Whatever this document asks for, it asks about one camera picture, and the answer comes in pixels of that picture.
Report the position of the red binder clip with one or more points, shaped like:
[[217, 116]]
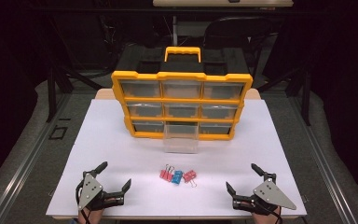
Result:
[[166, 175], [189, 176]]

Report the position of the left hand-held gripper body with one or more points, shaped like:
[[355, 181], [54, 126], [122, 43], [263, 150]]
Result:
[[90, 189]]

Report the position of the clear plastic drawer bin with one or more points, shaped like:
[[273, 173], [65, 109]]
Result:
[[181, 144]]

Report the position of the group of clear drawers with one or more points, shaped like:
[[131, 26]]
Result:
[[141, 88]]

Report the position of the blue binder clip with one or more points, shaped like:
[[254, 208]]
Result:
[[177, 177]]

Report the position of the person's right hand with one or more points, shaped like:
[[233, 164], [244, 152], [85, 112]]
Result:
[[265, 219]]

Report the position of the yellow black organizer cabinet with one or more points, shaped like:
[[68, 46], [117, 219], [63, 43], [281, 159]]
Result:
[[181, 75]]

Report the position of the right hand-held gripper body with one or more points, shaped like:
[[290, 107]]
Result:
[[270, 193]]

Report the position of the person's left hand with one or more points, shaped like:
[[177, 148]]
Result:
[[94, 217]]

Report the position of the black metal stand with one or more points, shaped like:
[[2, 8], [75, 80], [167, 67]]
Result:
[[306, 99], [51, 93]]

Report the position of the black folding chair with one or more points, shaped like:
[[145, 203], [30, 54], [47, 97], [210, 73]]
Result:
[[230, 28]]

